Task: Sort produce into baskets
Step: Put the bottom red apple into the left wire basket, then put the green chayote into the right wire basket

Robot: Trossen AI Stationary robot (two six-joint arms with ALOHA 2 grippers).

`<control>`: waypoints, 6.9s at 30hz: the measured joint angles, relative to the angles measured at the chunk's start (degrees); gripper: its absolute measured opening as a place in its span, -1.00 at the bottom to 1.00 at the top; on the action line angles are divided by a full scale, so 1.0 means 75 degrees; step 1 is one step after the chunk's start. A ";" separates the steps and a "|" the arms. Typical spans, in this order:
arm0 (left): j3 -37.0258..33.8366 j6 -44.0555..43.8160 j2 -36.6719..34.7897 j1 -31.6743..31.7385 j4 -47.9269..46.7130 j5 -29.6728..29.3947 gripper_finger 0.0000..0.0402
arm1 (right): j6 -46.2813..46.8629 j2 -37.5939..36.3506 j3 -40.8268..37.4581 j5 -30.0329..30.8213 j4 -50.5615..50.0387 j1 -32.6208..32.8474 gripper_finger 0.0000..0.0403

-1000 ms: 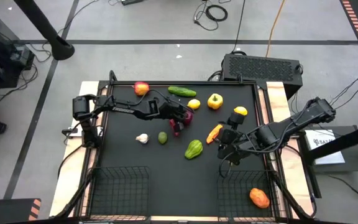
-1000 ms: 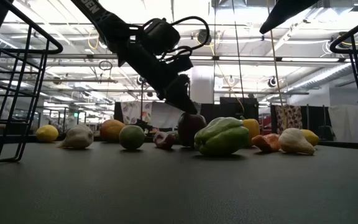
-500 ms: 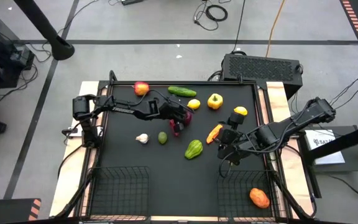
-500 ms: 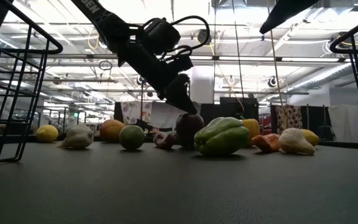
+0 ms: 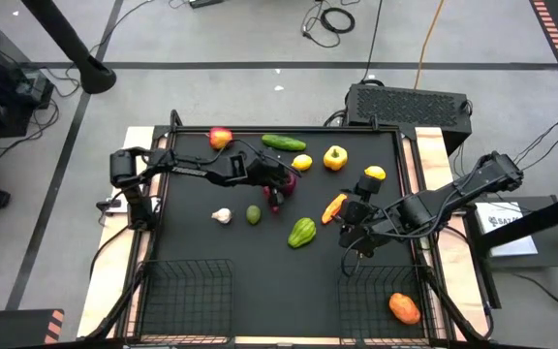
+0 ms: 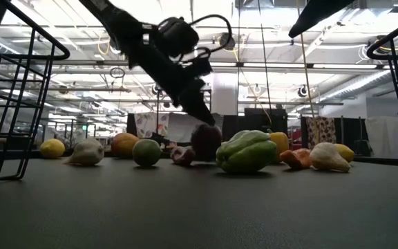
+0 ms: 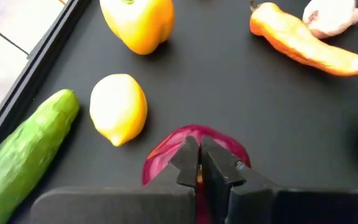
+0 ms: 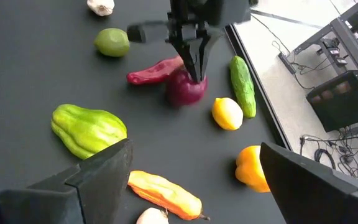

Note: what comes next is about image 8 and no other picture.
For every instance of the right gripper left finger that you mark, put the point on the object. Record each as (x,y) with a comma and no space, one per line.
(98,186)

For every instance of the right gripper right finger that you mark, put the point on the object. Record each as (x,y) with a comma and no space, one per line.
(306,193)

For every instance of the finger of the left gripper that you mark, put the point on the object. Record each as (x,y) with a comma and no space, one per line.
(208,43)
(188,46)

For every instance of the red chili pepper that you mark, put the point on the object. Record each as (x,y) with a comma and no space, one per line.
(154,74)

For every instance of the dark purple-red round produce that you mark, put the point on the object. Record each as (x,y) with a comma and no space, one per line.
(183,93)

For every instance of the green cucumber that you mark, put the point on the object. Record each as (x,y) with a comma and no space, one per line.
(242,87)

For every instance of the green ribbed chayote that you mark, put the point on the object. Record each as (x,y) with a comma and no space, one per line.
(85,129)

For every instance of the white garlic bulb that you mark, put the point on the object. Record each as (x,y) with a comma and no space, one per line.
(152,216)
(101,6)

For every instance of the yellow bell pepper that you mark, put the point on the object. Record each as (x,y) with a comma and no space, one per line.
(249,169)

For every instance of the orange yellow long pepper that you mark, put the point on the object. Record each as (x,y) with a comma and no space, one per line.
(166,194)

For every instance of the yellow lemon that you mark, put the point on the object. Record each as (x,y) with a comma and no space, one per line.
(227,113)

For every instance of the green lime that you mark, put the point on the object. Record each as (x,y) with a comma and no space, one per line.
(112,42)

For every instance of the black box with round ports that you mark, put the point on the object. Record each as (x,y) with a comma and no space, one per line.
(343,105)

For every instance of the grey metal workbench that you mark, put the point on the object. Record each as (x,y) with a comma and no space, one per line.
(343,34)

